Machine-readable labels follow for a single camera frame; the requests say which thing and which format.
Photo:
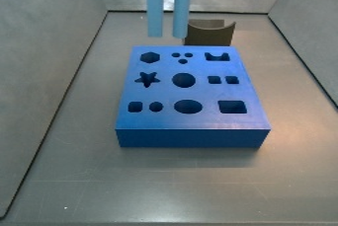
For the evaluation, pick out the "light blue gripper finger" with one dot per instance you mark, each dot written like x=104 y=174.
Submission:
x=179 y=18
x=155 y=17

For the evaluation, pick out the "dark grey curved object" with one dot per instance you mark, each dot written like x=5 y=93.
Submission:
x=208 y=32

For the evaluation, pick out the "blue shape sorter block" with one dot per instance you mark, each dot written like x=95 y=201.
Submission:
x=188 y=98

